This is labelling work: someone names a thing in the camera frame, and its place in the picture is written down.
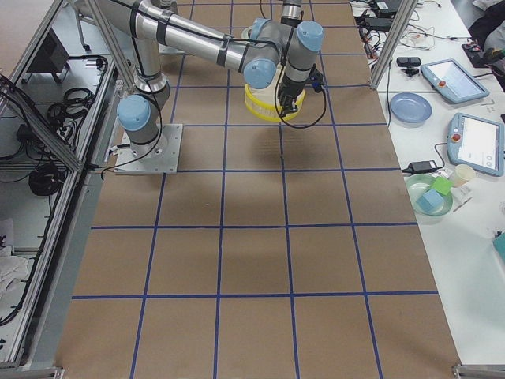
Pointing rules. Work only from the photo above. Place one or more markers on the teach pendant far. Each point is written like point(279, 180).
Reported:
point(452, 81)

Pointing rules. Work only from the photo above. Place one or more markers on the black power adapter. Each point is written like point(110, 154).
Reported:
point(421, 167)

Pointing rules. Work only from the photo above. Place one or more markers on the blue foam block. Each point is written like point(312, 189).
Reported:
point(430, 202)

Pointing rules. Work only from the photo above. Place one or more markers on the teach pendant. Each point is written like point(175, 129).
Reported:
point(477, 142)
point(452, 81)

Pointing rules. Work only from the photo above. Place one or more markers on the blue plate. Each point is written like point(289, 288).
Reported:
point(410, 108)

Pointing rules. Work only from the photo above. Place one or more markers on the white crumpled cloth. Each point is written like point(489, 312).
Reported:
point(14, 269)

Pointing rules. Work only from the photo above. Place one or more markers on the teach pendant near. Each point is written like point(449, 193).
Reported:
point(477, 142)

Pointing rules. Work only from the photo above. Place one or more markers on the green foam block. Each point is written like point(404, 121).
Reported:
point(442, 185)

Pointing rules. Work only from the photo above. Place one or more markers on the aluminium frame post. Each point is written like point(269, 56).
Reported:
point(398, 27)

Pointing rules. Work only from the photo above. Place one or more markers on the black webcam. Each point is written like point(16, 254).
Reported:
point(409, 65)

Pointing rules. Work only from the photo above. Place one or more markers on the yellow steamer layer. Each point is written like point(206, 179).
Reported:
point(260, 103)

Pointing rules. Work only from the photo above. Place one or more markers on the paper cup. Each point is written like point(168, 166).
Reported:
point(462, 174)

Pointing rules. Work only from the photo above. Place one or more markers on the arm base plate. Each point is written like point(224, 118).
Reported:
point(160, 156)

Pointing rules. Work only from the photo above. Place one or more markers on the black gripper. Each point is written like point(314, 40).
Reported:
point(289, 85)

